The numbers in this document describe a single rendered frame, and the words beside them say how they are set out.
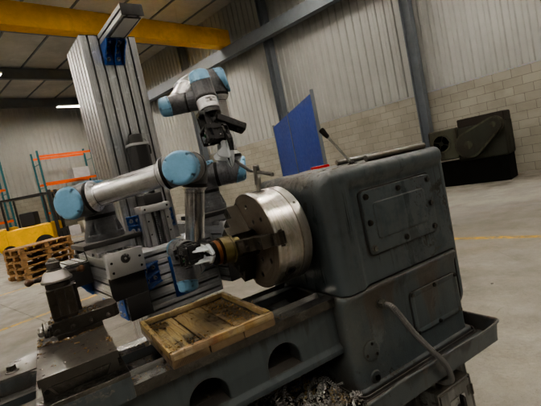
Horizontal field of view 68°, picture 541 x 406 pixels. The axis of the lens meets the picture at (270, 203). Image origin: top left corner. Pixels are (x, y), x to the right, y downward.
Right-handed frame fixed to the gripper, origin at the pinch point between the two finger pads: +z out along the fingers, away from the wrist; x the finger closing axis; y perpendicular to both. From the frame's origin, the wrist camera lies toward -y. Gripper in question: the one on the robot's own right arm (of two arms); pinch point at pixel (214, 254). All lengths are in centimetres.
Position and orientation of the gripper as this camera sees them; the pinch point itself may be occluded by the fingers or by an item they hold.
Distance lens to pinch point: 122.0
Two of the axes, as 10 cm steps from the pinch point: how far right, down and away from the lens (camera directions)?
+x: -2.1, -9.7, -0.8
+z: 4.8, -0.3, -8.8
